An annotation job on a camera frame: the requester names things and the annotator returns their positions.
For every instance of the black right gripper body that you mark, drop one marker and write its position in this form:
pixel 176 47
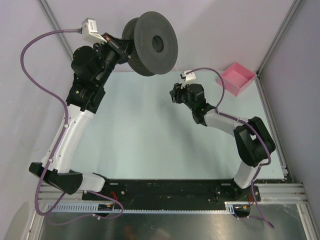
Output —
pixel 181 94

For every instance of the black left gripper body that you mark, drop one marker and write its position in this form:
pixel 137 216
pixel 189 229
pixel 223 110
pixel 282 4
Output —
pixel 121 55

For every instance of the black cable spool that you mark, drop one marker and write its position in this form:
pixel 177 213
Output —
pixel 155 44

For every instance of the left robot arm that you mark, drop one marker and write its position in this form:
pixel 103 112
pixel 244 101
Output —
pixel 92 66

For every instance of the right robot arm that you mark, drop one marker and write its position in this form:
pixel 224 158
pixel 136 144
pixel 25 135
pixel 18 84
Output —
pixel 253 141

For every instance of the pink open box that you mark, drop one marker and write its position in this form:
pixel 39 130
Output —
pixel 237 78

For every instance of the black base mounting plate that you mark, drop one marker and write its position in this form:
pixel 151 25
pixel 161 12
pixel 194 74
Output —
pixel 218 189

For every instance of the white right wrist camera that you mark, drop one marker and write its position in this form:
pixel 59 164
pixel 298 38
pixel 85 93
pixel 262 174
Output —
pixel 187 77

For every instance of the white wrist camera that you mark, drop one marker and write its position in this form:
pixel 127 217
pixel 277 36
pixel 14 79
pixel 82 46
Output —
pixel 89 32
pixel 187 77

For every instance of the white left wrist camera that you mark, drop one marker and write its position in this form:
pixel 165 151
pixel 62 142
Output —
pixel 89 32

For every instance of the aluminium frame post left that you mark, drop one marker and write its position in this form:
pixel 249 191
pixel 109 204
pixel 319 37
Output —
pixel 55 26

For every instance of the aluminium frame post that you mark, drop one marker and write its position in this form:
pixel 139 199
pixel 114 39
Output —
pixel 55 26
pixel 281 32

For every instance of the aluminium frame post right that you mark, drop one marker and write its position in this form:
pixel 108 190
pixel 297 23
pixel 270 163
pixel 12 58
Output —
pixel 281 32

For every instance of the grey slotted cable duct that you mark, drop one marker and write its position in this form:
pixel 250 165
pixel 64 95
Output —
pixel 101 208

